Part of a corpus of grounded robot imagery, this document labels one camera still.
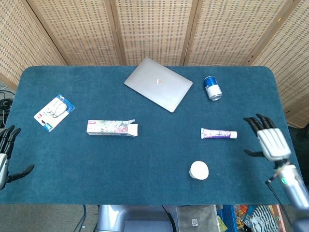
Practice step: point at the blister pack of white hooks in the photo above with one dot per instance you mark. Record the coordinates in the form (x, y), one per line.
(54, 112)

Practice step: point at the colourful snack packages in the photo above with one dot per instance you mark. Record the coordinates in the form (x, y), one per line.
(241, 215)

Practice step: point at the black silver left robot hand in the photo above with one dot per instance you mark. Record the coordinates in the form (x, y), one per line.
(4, 145)

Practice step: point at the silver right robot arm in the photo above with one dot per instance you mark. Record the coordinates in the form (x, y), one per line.
(293, 186)

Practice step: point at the black white striped cloth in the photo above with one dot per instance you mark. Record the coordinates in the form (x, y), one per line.
(263, 215)

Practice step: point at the silver closed laptop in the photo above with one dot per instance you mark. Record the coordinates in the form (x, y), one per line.
(157, 84)

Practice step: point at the purple toothpaste tube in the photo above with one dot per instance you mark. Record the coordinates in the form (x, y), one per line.
(217, 133)

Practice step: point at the floral toothpaste box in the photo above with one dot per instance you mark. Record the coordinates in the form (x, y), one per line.
(106, 126)

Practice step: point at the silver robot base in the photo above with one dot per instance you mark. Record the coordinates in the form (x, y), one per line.
(113, 217)

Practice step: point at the woven bamboo folding screen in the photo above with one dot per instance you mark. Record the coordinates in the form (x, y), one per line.
(154, 31)

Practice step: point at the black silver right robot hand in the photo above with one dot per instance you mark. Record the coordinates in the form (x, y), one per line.
(274, 142)

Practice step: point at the white round lid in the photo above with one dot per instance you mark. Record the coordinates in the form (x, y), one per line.
(199, 170)

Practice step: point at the grey bag with QR label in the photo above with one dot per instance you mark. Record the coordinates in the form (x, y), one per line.
(198, 217)

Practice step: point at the blue plastic crate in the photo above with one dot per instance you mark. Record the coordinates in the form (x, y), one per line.
(227, 217)

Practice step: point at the blue felt table mat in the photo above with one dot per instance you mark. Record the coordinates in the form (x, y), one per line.
(144, 157)

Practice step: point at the blue white drink can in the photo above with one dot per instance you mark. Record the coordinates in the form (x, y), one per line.
(212, 88)

